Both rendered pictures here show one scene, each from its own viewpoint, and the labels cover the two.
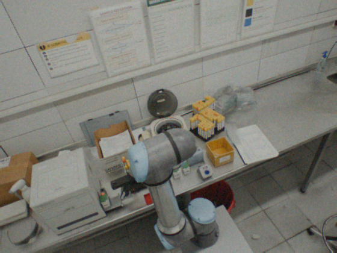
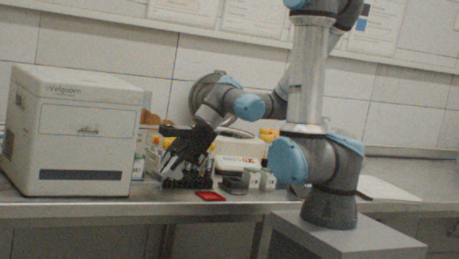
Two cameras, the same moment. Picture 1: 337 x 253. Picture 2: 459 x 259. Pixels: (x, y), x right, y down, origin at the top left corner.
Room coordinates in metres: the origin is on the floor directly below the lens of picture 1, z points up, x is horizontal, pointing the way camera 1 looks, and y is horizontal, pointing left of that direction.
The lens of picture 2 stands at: (-0.99, 0.71, 1.38)
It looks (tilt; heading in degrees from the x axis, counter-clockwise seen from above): 9 degrees down; 343
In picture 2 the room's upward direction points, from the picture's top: 10 degrees clockwise
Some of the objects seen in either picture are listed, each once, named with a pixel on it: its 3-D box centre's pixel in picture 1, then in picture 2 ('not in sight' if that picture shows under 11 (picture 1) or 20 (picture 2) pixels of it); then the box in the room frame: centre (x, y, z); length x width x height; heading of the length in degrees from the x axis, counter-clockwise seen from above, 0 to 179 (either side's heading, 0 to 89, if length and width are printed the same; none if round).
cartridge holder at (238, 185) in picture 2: not in sight; (233, 184); (0.86, 0.07, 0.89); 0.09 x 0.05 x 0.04; 14
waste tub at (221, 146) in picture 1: (219, 152); not in sight; (0.98, -0.29, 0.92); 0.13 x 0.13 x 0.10; 12
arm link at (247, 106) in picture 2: not in sight; (248, 105); (0.71, 0.12, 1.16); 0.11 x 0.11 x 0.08; 20
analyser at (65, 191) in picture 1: (72, 190); (74, 129); (0.78, 0.58, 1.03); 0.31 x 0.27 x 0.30; 106
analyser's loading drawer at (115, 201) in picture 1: (103, 205); (124, 176); (0.73, 0.43, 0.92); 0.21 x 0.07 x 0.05; 106
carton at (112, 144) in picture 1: (117, 146); (128, 135); (1.15, 0.37, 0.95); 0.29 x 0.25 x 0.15; 16
